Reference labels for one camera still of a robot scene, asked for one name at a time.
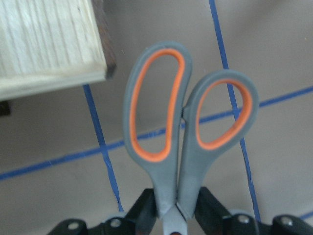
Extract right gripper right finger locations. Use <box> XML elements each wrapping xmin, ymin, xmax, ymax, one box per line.
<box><xmin>194</xmin><ymin>187</ymin><xmax>232</xmax><ymax>235</ymax></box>

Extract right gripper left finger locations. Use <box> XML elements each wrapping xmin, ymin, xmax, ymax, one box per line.
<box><xmin>125</xmin><ymin>188</ymin><xmax>157</xmax><ymax>235</ymax></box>

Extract grey orange scissors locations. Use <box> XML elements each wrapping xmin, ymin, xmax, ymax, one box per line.
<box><xmin>123</xmin><ymin>41</ymin><xmax>259</xmax><ymax>235</ymax></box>

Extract light wooden drawer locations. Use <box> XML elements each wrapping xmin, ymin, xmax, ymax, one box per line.
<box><xmin>0</xmin><ymin>0</ymin><xmax>116</xmax><ymax>101</ymax></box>

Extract brown paper table cover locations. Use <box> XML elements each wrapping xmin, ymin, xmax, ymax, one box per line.
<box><xmin>0</xmin><ymin>0</ymin><xmax>313</xmax><ymax>235</ymax></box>

